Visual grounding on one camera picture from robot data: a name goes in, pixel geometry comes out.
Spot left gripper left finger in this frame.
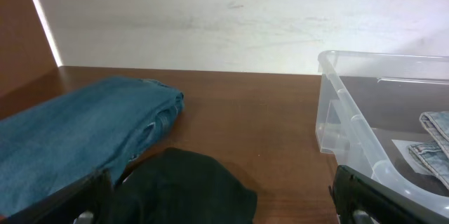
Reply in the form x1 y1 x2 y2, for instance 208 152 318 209
1 170 113 224

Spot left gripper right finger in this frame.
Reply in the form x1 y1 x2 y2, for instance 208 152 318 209
329 165 427 224

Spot light blue jeans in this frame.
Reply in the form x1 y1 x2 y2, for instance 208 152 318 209
408 111 448 188

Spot white label in bin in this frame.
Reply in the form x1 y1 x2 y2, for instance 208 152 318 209
392 139 432 176

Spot folded dark blue jeans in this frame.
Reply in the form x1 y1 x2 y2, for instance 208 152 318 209
1 77 184 216

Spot black crumpled garment left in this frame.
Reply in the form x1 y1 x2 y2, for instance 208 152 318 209
98 148 257 224

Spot clear plastic storage bin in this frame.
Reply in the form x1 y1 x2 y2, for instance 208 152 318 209
316 51 448 216

